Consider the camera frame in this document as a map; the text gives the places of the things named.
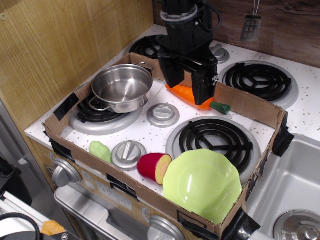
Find grey stove knob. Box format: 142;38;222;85
209;44;230;65
147;103;180;128
111;140;147;171

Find right grey oven knob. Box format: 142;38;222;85
147;215;185;240

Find orange cloth piece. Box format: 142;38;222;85
40;220;66;236

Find grey oven knob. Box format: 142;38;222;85
147;215;185;240
51;158;82;188

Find red toy fruit half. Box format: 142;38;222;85
136;152;172;185

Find metal sink drain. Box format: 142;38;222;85
272;210;320;240

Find black burner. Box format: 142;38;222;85
219;60;299;109
128;35;161;60
69;94;143;136
165;116;261;186

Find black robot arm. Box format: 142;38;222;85
156;0;222;106

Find grey sink basin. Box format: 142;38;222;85
246;134;320;240

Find hanging metal spatula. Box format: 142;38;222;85
240;0;262;42

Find stainless steel pot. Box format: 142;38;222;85
88;62;154;114

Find front right black burner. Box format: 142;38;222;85
165;116;261;186

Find left grey oven knob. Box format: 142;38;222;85
51;158;82;188

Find back left black burner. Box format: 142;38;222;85
128;35;161;60

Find light green toy vegetable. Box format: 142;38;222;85
89;141;111;164

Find grey front stove knob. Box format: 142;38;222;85
111;140;147;171

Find grey centre stove knob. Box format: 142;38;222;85
147;103;180;128

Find black cable loop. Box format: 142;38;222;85
0;211;42;240

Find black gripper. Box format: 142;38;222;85
157;11;218;106

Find back right black burner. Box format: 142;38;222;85
219;60;299;109

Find grey back stove knob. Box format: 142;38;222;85
209;44;230;65

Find front left black burner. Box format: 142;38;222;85
69;94;143;136

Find light green plastic plate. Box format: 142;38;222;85
162;149;243;225

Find silver oven door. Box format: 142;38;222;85
54;186;149;240

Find orange toy carrot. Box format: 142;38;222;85
165;84;232;116

